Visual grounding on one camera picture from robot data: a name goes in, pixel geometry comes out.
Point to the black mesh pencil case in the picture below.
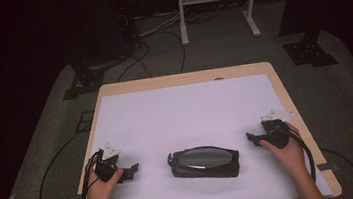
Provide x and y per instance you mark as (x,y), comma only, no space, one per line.
(206,174)

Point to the wooden table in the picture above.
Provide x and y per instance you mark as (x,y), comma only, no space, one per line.
(178,78)

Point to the person's right hand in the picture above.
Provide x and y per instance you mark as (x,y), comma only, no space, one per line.
(290,158)

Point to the person's left hand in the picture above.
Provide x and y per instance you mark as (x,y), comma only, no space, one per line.
(100,195)

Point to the white table mat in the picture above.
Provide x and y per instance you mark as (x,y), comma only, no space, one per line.
(167,120)

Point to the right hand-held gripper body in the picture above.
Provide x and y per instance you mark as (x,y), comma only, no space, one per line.
(274,135)

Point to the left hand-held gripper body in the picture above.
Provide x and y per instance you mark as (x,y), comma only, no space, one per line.
(107,169)

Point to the black stand base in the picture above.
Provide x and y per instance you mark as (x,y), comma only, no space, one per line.
(83,83)
(310,53)

